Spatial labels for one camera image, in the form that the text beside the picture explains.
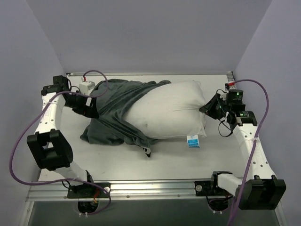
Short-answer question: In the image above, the aluminium right side rail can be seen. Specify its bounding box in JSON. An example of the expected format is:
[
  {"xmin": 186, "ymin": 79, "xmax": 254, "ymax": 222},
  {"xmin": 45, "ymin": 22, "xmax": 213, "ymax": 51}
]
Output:
[{"xmin": 227, "ymin": 71, "xmax": 269, "ymax": 178}]

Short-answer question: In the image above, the zebra print pillowcase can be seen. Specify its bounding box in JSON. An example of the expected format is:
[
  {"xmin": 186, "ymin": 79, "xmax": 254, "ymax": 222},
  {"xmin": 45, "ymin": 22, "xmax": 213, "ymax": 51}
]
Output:
[{"xmin": 80, "ymin": 79, "xmax": 171, "ymax": 158}]

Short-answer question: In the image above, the aluminium rail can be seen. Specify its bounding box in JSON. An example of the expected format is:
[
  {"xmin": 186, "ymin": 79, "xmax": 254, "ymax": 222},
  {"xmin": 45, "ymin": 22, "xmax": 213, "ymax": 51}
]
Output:
[
  {"xmin": 27, "ymin": 178, "xmax": 234, "ymax": 202},
  {"xmin": 227, "ymin": 71, "xmax": 269, "ymax": 178}
]

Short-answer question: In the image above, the aluminium front rail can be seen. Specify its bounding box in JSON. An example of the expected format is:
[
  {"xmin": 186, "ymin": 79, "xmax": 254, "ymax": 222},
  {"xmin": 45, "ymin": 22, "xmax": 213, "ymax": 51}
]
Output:
[{"xmin": 27, "ymin": 178, "xmax": 234, "ymax": 202}]

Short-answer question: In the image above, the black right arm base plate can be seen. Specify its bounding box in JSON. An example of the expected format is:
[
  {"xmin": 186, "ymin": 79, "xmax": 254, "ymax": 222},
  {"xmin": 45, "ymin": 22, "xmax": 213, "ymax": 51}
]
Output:
[{"xmin": 194, "ymin": 180, "xmax": 231, "ymax": 197}]

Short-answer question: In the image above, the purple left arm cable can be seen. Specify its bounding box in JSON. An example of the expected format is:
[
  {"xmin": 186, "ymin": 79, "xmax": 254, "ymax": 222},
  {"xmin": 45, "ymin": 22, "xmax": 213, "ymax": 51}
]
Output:
[{"xmin": 8, "ymin": 69, "xmax": 112, "ymax": 215}]

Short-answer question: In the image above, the white pillow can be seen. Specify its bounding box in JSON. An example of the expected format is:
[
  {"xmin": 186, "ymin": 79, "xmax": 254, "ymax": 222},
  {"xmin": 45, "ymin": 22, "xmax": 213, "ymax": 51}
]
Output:
[{"xmin": 122, "ymin": 80, "xmax": 206, "ymax": 147}]

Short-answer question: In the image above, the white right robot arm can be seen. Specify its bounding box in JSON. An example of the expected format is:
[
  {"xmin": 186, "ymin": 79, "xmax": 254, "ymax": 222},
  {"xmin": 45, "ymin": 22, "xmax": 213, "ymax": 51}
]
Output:
[{"xmin": 200, "ymin": 89, "xmax": 286, "ymax": 210}]

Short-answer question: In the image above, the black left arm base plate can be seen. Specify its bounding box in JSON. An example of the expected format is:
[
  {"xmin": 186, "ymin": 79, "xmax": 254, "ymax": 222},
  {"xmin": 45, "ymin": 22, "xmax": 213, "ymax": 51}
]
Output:
[{"xmin": 67, "ymin": 184, "xmax": 109, "ymax": 199}]

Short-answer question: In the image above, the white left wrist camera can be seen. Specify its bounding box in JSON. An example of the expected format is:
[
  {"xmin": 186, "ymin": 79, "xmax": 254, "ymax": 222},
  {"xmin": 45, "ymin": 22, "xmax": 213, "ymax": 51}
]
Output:
[{"xmin": 79, "ymin": 81, "xmax": 95, "ymax": 95}]

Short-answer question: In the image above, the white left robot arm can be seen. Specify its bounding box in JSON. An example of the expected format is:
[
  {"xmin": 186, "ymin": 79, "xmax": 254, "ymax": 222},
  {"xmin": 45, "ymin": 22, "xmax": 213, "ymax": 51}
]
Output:
[{"xmin": 27, "ymin": 75, "xmax": 98, "ymax": 197}]

